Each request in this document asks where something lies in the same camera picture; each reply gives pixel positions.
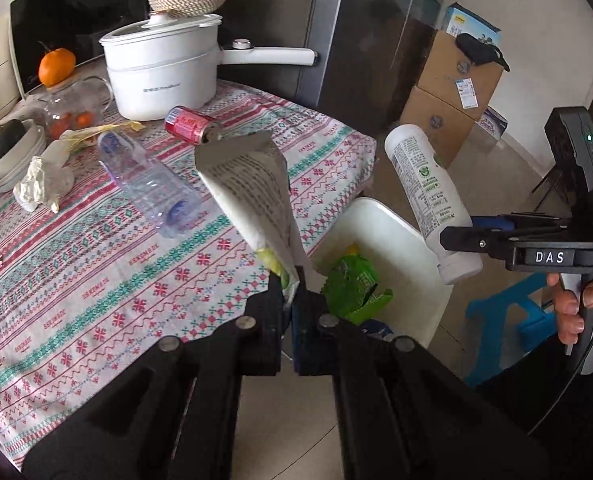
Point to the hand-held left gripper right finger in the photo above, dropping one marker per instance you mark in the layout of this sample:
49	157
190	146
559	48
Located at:
301	340

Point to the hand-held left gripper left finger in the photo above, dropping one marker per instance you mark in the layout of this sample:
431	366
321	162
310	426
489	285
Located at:
269	310

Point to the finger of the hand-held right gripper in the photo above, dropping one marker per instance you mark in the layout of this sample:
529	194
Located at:
491	221
476	244

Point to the blue snack box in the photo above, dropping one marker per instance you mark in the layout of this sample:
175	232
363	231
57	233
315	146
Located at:
376	329

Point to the green snack bag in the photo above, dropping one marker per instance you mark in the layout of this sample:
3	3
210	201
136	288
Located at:
351	280

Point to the white plastic bottle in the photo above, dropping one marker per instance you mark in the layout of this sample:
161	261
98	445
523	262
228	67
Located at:
421	175

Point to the white plastic bin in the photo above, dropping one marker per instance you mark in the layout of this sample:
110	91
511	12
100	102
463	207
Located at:
391	240

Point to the white printed wrapper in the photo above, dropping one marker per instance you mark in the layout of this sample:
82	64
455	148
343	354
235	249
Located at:
251	180

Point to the person's right hand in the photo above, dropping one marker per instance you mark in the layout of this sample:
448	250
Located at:
566	315

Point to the blue plastic stool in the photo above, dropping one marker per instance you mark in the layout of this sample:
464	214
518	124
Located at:
491	310

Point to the small blue printed box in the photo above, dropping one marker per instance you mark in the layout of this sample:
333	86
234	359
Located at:
491	121

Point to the plain cardboard box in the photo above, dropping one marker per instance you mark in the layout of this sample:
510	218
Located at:
426	120

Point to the patterned tablecloth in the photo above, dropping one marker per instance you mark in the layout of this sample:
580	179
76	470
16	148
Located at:
126	285

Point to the cardboard box with label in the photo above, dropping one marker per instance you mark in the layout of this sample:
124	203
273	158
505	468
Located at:
446	72

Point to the black pouch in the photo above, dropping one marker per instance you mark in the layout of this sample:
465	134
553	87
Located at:
476	47

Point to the clear plastic bottle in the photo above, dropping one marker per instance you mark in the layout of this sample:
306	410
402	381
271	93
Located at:
146	180

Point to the blue and white carton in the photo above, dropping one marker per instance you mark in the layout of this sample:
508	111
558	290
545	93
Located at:
469	19

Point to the red drink can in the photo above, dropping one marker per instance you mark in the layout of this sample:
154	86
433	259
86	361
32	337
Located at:
189	122

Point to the grey refrigerator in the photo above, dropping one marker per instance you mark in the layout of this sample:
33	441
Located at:
366	35

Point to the pale yellow plastic wrapper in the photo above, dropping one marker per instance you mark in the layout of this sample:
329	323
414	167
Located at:
91	135

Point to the white electric pot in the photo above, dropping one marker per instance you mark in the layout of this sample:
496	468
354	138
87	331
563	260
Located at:
161	75

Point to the small tangerine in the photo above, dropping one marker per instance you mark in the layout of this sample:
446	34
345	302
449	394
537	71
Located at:
84	119
61	121

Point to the crumpled white tissue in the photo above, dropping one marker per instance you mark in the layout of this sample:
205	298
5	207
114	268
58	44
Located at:
34	185

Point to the white bowl with avocado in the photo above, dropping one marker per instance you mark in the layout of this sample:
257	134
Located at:
29	162

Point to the glass teapot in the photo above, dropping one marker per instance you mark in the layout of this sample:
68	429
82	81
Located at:
79	100

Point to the green squash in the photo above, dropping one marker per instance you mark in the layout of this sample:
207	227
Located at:
6	140

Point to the orange with stem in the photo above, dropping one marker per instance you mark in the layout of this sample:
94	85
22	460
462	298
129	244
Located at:
56	67

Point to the black countertop oven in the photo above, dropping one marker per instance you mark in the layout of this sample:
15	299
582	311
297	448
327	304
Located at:
91	15

